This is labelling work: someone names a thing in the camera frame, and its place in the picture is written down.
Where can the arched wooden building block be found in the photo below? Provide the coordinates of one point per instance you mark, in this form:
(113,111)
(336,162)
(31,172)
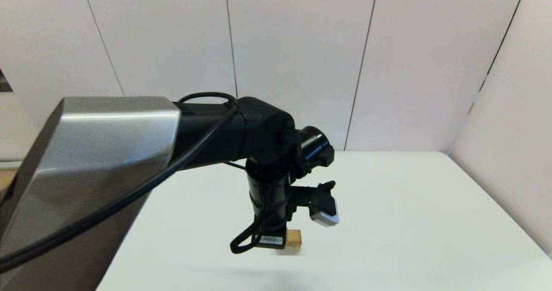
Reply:
(290,250)

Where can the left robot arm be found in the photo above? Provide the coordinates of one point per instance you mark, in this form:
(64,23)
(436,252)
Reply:
(108,144)

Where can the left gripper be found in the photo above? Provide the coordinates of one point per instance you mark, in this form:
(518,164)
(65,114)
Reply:
(269,204)

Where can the rectangular wooden building block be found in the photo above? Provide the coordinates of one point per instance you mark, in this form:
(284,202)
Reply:
(295,236)

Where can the flat white board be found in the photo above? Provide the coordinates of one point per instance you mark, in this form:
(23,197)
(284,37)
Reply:
(8,164)

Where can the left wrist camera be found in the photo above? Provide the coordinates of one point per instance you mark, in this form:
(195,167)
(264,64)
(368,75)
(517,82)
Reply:
(325,211)

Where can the plain brown cardboard box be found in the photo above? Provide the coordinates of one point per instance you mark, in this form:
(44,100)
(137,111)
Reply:
(6,181)

